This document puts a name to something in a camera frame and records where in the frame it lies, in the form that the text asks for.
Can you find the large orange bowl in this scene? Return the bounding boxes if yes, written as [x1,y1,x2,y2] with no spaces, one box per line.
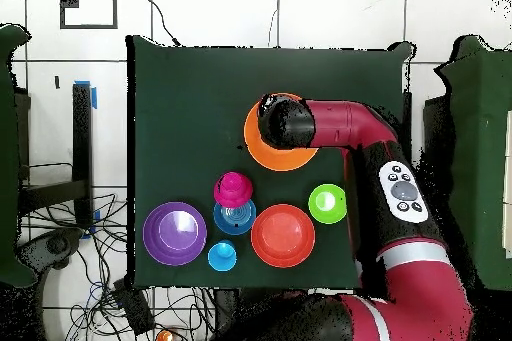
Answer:
[243,92,320,173]

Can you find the pink bowl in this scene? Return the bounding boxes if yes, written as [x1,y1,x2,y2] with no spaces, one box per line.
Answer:
[212,171,254,209]

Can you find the small green bowl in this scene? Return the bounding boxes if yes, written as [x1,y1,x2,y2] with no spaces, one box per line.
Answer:
[307,183,348,225]

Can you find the blue bowl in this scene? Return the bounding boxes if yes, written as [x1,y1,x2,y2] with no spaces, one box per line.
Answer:
[212,198,258,236]

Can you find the red bowl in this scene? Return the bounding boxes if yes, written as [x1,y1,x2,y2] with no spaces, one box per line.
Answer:
[250,202,317,269]

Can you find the dark green tablecloth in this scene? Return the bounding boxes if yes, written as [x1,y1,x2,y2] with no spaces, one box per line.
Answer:
[126,34,413,293]

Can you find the blue cup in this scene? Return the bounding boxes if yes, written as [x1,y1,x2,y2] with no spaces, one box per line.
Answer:
[206,239,238,273]

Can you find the purple bowl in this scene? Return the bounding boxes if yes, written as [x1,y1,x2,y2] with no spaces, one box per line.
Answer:
[142,201,209,267]

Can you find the blue tape strip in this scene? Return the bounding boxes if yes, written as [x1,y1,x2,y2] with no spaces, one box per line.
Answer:
[73,79,98,110]

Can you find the black metal stand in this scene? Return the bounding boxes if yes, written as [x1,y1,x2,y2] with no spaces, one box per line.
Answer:
[17,82,94,230]

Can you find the grey chair base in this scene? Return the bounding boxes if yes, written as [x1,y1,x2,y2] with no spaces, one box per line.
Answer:
[15,227,85,272]

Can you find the green clothed side table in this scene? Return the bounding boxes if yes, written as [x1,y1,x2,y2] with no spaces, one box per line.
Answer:
[0,23,39,288]
[433,34,512,292]

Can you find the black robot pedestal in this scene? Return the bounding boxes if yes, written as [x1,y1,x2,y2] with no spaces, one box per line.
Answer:
[213,287,309,330]

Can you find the black camera cable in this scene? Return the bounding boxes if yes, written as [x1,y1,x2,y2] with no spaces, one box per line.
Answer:
[142,0,182,48]

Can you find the black cable tangle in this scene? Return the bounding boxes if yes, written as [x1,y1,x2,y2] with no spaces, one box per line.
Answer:
[23,192,217,341]

